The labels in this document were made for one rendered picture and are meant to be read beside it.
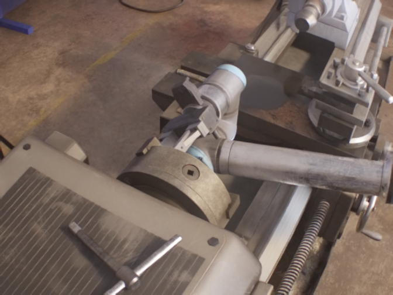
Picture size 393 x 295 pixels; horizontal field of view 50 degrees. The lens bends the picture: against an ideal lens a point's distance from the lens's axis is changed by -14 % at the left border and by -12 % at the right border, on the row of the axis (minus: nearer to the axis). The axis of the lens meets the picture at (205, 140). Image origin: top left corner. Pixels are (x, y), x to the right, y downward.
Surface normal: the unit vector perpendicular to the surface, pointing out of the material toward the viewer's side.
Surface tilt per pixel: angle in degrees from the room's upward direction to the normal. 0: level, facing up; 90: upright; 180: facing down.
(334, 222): 90
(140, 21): 0
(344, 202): 90
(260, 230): 0
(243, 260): 45
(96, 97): 0
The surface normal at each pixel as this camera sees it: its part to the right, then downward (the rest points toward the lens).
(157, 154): -0.24, -0.79
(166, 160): -0.02, -0.74
